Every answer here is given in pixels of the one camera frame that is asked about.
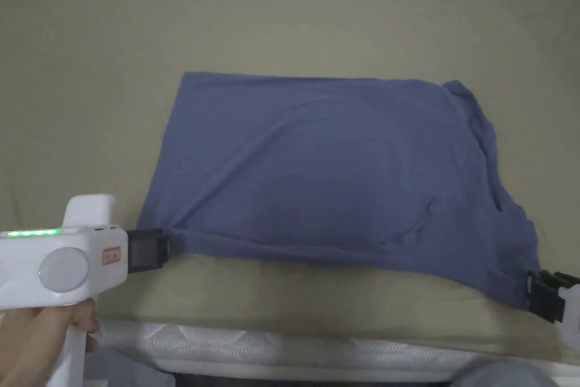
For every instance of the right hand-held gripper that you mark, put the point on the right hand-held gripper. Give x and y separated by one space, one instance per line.
572 314

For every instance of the bed with pale green sheet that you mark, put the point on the bed with pale green sheet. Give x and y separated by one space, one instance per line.
281 24

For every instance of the person's left hand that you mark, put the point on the person's left hand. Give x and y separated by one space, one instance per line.
41 337

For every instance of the dark blue shirt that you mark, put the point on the dark blue shirt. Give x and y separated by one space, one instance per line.
312 165

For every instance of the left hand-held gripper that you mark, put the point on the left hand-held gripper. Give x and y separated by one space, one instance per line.
63 264

